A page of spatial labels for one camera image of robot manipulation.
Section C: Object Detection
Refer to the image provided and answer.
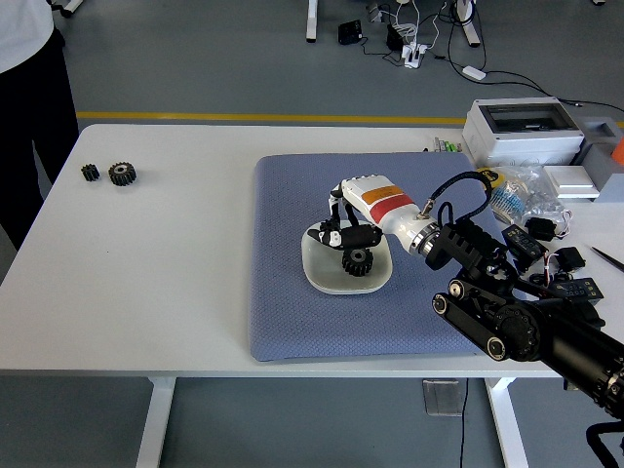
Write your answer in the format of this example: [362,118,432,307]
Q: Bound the large black gear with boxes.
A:
[340,247,375,279]
[107,161,138,188]

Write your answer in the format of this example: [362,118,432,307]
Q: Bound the white desk foot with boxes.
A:
[48,0,87,20]

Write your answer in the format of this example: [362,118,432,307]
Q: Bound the grey electrical enclosure box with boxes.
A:
[461,97,587,170]

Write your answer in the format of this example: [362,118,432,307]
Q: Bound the clear box under table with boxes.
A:
[421,378,465,417]

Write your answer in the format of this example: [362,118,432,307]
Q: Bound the blue-grey textured mat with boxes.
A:
[247,151,539,364]

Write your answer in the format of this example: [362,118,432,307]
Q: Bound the black box on floor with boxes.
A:
[337,19,365,47]

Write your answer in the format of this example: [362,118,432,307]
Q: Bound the green and white connectors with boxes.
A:
[422,136,464,154]

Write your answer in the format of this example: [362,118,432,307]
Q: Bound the white square dish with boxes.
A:
[300,218,395,296]

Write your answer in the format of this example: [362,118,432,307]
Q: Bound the white table leg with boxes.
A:
[136,376,177,468]
[484,376,530,468]

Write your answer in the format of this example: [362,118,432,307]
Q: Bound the metal tweezers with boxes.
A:
[590,246,624,270]

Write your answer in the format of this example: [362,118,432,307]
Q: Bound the white flat switch plate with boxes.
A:
[542,165,602,201]

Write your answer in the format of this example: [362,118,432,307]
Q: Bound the black servo motor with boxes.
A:
[525,216,558,242]

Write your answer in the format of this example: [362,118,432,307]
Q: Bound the grey slotted block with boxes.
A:
[569,116,624,203]

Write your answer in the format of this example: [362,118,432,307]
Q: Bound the white power strip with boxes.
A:
[402,42,429,69]

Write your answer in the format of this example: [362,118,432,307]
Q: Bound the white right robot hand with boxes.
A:
[311,174,434,255]

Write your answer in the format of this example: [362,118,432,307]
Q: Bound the person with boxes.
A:
[0,0,80,253]

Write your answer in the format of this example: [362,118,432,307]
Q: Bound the black floor cable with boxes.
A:
[446,0,624,112]

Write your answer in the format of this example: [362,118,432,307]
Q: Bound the clear bag of parts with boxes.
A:
[480,164,575,240]

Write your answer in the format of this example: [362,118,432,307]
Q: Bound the black servo with wires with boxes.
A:
[541,246,587,287]

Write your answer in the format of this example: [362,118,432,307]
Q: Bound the black power adapter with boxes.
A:
[385,22,406,51]

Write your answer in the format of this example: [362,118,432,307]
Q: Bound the black cable under table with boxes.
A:
[457,377,470,468]

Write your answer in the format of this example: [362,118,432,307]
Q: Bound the white desk leg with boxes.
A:
[304,0,321,43]
[452,0,482,48]

